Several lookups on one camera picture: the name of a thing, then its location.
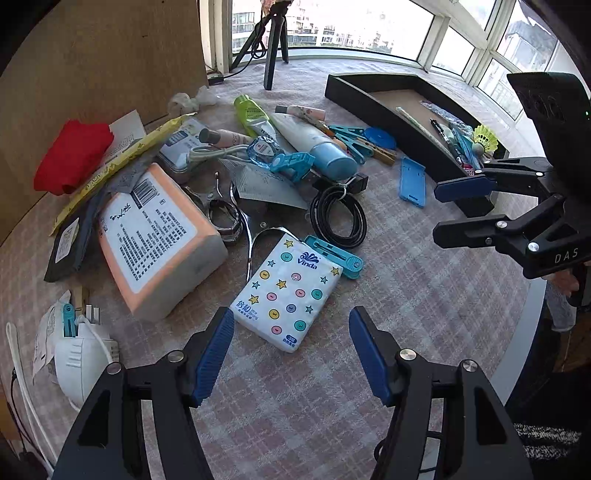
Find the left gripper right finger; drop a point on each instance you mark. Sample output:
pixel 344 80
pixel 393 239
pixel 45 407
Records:
pixel 448 420

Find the teal plastic clothes peg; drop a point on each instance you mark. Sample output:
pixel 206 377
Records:
pixel 352 265

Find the yellow shuttlecock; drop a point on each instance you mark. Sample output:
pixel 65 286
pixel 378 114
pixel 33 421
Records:
pixel 484 141

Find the crumpled white tissue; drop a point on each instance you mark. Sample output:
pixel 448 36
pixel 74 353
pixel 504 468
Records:
pixel 181 103

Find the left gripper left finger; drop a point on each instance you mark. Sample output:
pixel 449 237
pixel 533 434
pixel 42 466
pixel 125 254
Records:
pixel 106 440

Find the black marker pen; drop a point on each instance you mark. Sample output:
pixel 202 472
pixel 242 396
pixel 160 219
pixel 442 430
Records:
pixel 446 134

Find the plaid tablecloth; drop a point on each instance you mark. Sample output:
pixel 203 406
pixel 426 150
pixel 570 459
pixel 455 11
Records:
pixel 311 414

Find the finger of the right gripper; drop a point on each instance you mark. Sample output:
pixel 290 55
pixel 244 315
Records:
pixel 480 233
pixel 461 188

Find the blue cap lotion tube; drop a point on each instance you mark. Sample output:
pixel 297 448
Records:
pixel 329 160

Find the black tripod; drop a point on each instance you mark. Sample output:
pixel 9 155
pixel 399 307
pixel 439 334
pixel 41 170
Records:
pixel 267 40

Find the vinda tissue pack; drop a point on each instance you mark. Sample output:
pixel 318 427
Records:
pixel 281 301

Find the white respirator mask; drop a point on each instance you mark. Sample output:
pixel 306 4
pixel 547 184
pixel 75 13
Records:
pixel 80 360

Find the yellow paper chopstick sleeve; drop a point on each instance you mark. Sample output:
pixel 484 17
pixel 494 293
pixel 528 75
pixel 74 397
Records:
pixel 103 174

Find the blue tape measure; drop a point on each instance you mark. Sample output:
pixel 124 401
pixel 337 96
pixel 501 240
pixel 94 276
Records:
pixel 380 138

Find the white box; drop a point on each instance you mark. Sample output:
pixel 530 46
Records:
pixel 126 130

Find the blue phone stand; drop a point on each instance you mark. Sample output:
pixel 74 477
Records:
pixel 412 182

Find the teal clip pair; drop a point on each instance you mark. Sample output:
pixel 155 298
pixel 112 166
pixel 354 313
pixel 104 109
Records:
pixel 356 143

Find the green tube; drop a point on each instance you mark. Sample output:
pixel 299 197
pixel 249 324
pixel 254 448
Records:
pixel 253 118

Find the red cloth pouch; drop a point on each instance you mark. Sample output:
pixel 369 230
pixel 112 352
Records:
pixel 73 157

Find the right hand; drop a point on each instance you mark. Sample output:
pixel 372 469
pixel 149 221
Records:
pixel 566 283

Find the orange tissue pack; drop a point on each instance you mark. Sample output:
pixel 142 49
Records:
pixel 158 245

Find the wooden clothes peg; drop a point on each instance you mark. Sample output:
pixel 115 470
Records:
pixel 383 155

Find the pink small bottle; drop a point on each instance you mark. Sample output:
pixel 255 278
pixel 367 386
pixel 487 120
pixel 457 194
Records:
pixel 301 111

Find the wooden board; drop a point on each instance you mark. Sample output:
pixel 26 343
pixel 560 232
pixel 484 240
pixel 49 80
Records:
pixel 92 61

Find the black tray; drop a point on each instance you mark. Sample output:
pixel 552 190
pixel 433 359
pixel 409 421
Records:
pixel 393 102

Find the paper chopsticks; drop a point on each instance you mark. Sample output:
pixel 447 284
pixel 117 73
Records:
pixel 410 120

